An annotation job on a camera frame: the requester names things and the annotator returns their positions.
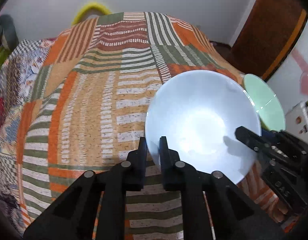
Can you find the white bowl black dots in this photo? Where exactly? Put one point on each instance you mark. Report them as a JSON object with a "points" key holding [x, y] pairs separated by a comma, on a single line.
{"points": [[198, 112]]}

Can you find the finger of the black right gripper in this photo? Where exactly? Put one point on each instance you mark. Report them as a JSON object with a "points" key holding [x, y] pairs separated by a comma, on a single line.
{"points": [[256, 142]]}

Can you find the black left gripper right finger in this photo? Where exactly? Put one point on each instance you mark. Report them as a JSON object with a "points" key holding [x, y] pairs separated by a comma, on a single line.
{"points": [[213, 207]]}

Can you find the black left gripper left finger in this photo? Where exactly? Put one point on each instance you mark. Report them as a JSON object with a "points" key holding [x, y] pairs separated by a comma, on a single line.
{"points": [[94, 205]]}

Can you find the grey stuffed shark toy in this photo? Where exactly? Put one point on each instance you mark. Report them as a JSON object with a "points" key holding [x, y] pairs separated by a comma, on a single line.
{"points": [[8, 36]]}

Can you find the brown wooden door frame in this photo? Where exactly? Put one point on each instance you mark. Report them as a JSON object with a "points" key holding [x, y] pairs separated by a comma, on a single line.
{"points": [[271, 31]]}

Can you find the mint green bowl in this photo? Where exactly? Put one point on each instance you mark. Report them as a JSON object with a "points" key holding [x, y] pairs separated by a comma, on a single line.
{"points": [[266, 103]]}

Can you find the white case with stickers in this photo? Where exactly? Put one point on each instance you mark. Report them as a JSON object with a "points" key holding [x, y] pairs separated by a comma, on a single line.
{"points": [[297, 121]]}

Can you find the striped patchwork tablecloth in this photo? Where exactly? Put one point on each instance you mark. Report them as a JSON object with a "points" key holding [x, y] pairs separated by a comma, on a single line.
{"points": [[87, 111]]}

